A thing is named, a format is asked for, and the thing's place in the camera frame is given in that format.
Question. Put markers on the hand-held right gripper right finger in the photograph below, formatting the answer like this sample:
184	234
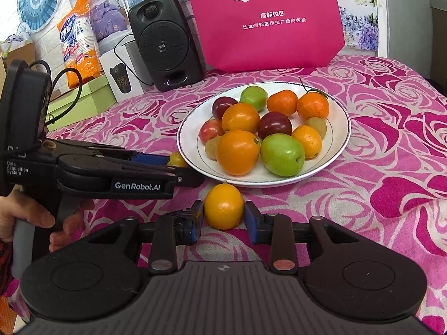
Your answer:
249	220

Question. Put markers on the small green apple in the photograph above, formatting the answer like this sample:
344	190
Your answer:
253	97

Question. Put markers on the pink rose tablecloth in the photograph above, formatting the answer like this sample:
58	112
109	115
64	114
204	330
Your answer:
384	181

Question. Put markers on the white cup box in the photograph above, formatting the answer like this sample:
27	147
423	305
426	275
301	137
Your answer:
122	80

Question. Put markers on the person's left hand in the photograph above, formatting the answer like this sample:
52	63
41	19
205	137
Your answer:
31	216

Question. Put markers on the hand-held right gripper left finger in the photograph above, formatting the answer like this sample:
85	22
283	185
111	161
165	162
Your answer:
198	221

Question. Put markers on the yellow kumquat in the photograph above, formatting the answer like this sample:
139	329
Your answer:
223	206

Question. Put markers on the orange paper cup pack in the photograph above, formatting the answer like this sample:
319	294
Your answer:
78	42

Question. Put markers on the orange with stem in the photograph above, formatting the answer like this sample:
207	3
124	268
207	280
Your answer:
313	107

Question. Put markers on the black speaker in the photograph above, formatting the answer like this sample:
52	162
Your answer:
164	42

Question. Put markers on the green cardboard box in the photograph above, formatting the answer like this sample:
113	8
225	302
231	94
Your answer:
90	101

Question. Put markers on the dark red plum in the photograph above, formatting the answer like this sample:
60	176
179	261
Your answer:
275	125
223	107

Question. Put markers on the floral wall poster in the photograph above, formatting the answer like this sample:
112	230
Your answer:
363	31

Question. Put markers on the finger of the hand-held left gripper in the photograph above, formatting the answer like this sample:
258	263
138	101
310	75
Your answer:
146	158
190	178

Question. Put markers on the large green apple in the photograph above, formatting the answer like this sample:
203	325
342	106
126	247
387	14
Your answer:
282	155

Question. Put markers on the tall brown cardboard box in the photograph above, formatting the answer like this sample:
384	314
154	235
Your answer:
24	56

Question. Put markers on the white plate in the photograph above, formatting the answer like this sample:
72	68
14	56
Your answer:
337	125

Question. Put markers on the small red apple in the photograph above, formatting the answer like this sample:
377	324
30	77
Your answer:
210	131

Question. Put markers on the small reddish yellow fruit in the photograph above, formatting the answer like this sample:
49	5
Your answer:
177	159

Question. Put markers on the magenta tote bag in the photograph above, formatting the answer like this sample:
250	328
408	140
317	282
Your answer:
265	49

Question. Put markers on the orange kumquat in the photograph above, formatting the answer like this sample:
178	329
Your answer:
307	142

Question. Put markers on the purple bedding wall poster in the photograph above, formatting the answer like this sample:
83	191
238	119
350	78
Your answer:
104	17

